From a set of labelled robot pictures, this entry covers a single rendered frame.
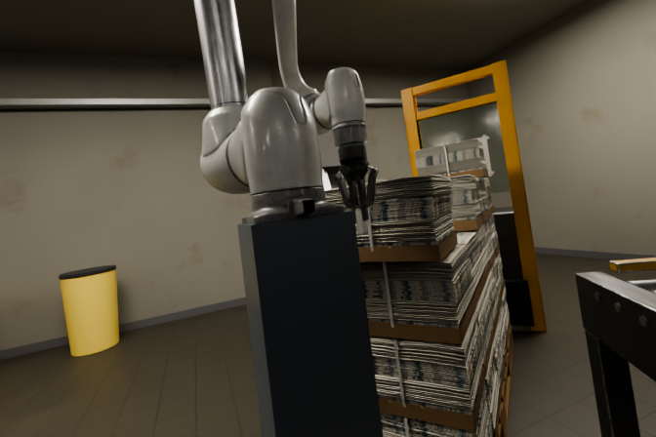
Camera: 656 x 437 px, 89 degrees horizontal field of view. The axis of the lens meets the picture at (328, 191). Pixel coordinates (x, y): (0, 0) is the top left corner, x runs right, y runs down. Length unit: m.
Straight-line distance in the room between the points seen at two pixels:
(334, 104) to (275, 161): 0.31
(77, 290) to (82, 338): 0.42
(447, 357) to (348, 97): 0.74
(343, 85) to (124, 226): 3.50
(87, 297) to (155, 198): 1.14
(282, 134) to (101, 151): 3.67
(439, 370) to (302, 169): 0.70
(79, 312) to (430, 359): 3.15
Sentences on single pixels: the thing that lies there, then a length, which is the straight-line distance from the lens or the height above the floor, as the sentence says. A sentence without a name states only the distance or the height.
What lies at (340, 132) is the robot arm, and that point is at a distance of 0.89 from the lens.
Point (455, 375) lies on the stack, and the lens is 1.09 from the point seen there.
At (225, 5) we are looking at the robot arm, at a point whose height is 1.54.
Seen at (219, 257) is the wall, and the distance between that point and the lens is 4.11.
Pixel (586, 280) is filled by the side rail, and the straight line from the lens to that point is 0.89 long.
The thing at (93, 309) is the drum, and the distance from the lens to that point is 3.71.
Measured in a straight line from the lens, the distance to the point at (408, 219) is 0.94.
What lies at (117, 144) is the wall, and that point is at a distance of 4.24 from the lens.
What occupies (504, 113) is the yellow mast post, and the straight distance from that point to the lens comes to 2.67.
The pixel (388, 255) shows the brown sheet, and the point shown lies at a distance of 0.97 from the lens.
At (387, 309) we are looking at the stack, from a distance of 1.07.
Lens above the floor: 1.02
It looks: 2 degrees up
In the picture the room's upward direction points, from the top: 7 degrees counter-clockwise
